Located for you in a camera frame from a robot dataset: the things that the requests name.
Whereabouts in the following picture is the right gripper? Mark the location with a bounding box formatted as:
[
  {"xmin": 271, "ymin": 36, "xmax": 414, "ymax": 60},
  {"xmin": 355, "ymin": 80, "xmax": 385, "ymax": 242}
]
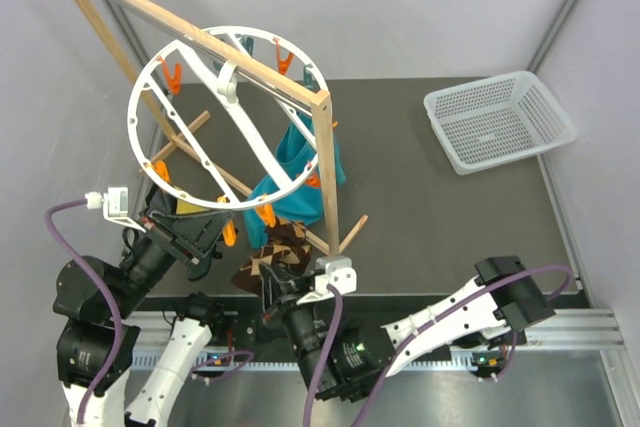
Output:
[{"xmin": 264, "ymin": 259, "xmax": 345, "ymax": 399}]

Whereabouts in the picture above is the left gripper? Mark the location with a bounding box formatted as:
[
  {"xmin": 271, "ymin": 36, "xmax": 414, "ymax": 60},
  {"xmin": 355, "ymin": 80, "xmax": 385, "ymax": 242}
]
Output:
[{"xmin": 110, "ymin": 202, "xmax": 234, "ymax": 315}]

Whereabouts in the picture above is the brown argyle sock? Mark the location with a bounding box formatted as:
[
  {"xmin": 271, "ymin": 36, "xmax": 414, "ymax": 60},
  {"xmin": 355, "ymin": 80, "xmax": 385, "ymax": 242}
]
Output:
[
  {"xmin": 261, "ymin": 218, "xmax": 313, "ymax": 272},
  {"xmin": 231, "ymin": 246, "xmax": 281, "ymax": 295}
]

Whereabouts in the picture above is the orange clothespin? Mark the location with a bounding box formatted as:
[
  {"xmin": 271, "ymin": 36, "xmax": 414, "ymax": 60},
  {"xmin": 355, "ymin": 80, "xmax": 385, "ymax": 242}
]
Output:
[
  {"xmin": 152, "ymin": 160, "xmax": 171, "ymax": 184},
  {"xmin": 305, "ymin": 172, "xmax": 321, "ymax": 189},
  {"xmin": 274, "ymin": 38, "xmax": 295, "ymax": 76},
  {"xmin": 159, "ymin": 57, "xmax": 182, "ymax": 95},
  {"xmin": 222, "ymin": 208, "xmax": 237, "ymax": 247},
  {"xmin": 255, "ymin": 204, "xmax": 276, "ymax": 228}
]

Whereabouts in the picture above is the white round clip hanger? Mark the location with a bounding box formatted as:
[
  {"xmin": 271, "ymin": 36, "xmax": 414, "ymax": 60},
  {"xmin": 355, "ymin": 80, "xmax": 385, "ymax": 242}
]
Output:
[{"xmin": 127, "ymin": 24, "xmax": 329, "ymax": 211}]

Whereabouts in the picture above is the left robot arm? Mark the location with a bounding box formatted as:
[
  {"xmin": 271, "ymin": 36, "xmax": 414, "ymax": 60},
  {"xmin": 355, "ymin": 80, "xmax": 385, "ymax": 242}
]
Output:
[{"xmin": 53, "ymin": 209, "xmax": 232, "ymax": 426}]

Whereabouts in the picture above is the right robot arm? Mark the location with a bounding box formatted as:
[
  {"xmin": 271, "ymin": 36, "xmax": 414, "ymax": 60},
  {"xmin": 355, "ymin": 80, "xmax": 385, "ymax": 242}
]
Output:
[{"xmin": 259, "ymin": 256, "xmax": 555, "ymax": 402}]

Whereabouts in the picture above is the orange clothespin front left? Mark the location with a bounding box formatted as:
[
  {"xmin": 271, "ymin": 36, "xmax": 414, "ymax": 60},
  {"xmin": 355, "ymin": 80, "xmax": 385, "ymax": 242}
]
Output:
[{"xmin": 222, "ymin": 208, "xmax": 237, "ymax": 247}]

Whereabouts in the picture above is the black and yellow sock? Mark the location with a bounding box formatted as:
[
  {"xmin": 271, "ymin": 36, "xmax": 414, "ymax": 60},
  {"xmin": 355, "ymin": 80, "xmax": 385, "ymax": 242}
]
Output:
[{"xmin": 124, "ymin": 186, "xmax": 224, "ymax": 282}]

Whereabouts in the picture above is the teal cloth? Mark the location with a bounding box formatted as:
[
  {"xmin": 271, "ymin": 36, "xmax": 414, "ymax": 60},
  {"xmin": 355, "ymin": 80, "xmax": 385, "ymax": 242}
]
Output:
[{"xmin": 243, "ymin": 124, "xmax": 324, "ymax": 249}]

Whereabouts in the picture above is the orange clothespin top left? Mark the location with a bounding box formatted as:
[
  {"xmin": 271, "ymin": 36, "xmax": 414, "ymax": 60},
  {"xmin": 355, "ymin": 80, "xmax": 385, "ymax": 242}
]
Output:
[{"xmin": 159, "ymin": 57, "xmax": 182, "ymax": 95}]

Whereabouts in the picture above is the orange clothespin top right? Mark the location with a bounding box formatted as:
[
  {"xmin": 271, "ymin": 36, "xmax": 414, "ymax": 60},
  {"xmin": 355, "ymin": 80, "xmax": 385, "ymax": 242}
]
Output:
[{"xmin": 274, "ymin": 38, "xmax": 295, "ymax": 76}]

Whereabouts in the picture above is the white plastic basket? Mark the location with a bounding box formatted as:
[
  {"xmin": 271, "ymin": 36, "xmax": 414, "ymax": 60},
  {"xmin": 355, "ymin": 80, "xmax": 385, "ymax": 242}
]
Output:
[{"xmin": 423, "ymin": 71, "xmax": 577, "ymax": 176}]

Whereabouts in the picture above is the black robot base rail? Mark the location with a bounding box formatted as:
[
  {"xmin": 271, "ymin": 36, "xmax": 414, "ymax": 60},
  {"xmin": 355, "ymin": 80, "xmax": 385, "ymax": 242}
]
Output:
[{"xmin": 169, "ymin": 294, "xmax": 526, "ymax": 363}]

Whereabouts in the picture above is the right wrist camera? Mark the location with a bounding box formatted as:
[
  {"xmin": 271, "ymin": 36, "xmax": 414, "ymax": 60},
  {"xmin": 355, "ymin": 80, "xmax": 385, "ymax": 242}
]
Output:
[{"xmin": 296, "ymin": 255, "xmax": 357, "ymax": 305}]

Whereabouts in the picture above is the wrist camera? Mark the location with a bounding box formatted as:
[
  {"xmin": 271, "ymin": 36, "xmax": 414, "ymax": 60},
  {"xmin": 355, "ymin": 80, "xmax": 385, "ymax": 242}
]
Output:
[
  {"xmin": 296, "ymin": 255, "xmax": 357, "ymax": 305},
  {"xmin": 84, "ymin": 186, "xmax": 146, "ymax": 232}
]

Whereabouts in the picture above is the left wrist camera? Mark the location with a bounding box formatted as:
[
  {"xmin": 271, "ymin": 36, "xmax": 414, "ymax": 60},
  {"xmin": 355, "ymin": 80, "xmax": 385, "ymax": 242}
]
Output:
[{"xmin": 84, "ymin": 186, "xmax": 146, "ymax": 232}]

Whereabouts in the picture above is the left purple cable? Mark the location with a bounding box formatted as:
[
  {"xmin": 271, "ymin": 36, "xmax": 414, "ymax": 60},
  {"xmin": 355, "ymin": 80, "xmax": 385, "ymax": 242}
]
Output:
[{"xmin": 43, "ymin": 199, "xmax": 126, "ymax": 423}]

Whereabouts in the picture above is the wooden drying rack frame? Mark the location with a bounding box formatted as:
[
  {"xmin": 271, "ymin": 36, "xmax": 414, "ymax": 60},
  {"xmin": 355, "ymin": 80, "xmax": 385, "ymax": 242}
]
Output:
[{"xmin": 74, "ymin": 0, "xmax": 352, "ymax": 254}]

